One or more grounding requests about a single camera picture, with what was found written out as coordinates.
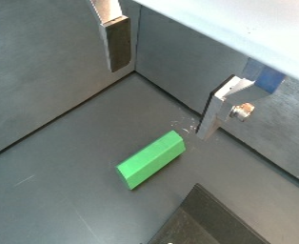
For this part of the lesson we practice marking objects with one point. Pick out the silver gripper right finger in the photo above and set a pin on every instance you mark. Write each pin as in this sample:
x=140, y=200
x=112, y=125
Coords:
x=231, y=100

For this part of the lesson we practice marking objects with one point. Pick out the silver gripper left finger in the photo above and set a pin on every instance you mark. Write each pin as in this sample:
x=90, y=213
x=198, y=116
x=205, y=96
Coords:
x=114, y=30

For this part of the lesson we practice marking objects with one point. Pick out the green hexagon prism block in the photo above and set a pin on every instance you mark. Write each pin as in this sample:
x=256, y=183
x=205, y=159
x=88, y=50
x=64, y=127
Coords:
x=141, y=165

